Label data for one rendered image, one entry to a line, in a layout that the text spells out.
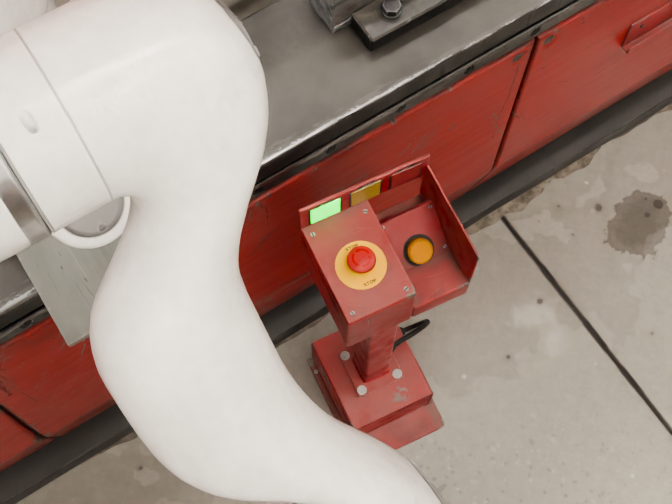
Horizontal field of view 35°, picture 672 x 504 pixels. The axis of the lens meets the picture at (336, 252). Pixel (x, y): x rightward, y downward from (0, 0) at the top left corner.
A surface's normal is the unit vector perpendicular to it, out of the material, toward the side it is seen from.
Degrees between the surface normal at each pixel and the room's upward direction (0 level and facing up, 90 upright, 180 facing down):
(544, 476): 0
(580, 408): 0
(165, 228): 52
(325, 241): 0
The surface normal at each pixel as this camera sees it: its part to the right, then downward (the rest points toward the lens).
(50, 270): 0.00, -0.36
